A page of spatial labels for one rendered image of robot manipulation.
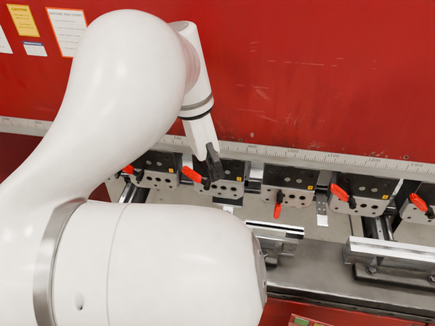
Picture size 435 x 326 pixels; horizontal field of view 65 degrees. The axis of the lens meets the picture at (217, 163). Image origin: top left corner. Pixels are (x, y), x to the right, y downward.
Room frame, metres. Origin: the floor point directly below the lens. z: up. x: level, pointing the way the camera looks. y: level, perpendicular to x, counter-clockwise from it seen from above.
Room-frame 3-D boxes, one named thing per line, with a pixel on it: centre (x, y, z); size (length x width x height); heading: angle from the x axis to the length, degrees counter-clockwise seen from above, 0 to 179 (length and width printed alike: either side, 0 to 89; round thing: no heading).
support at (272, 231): (0.68, -0.17, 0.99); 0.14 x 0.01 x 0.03; 80
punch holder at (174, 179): (0.75, 0.19, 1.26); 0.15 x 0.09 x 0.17; 80
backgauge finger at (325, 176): (0.82, -0.38, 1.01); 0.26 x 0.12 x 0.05; 170
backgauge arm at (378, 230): (0.99, -0.69, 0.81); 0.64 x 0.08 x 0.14; 170
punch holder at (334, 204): (0.65, -0.40, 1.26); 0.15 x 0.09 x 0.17; 80
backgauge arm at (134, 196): (1.16, 0.35, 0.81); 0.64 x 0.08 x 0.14; 170
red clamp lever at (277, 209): (0.62, -0.18, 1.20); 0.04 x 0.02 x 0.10; 170
